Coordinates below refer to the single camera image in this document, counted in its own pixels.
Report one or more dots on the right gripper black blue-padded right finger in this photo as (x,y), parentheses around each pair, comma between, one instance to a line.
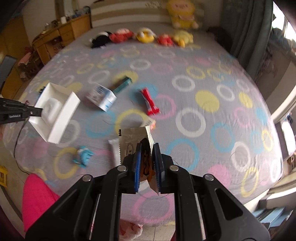
(204,208)

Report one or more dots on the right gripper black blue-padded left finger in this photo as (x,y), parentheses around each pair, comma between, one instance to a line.
(90,209)

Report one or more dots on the white cardboard box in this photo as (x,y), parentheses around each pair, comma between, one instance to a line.
(57,104)

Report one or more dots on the blue wrapper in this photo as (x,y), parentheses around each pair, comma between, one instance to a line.
(82,156)

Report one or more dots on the white plastic pouch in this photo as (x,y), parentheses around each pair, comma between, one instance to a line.
(114,145)

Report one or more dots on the silver snack wrapper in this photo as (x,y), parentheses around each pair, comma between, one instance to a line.
(135,146)

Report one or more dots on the white blue carton box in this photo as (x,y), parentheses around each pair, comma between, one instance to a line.
(102,97)

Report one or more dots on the red snack wrapper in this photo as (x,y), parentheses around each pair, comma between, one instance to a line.
(152,109)

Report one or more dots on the dark green slim box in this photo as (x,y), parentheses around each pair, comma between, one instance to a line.
(121,84)

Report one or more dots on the white red trash bag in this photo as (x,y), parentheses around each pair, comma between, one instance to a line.
(129,230)

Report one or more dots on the pink trouser leg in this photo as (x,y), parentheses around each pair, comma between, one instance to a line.
(37,198)

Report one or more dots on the stacked shoe boxes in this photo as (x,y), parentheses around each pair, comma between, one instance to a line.
(273,219)

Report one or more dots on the wooden dresser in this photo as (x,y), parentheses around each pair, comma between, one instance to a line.
(49,43)

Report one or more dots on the circle patterned bed sheet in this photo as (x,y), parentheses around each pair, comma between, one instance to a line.
(213,119)

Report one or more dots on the black white plush toy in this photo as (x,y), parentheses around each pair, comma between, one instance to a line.
(101,40)

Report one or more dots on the striped headboard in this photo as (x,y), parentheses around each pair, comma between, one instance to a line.
(116,12)

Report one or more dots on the yellow white plush toy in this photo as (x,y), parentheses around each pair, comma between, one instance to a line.
(145,35)

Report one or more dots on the small red plush toy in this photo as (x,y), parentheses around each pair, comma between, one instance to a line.
(165,40)

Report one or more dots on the yellow duck plush toy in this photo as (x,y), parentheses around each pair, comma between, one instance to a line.
(182,38)

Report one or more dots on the green curtain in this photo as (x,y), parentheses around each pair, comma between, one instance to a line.
(249,25)

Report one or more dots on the large yellow plush doll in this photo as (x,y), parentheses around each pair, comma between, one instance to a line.
(182,14)

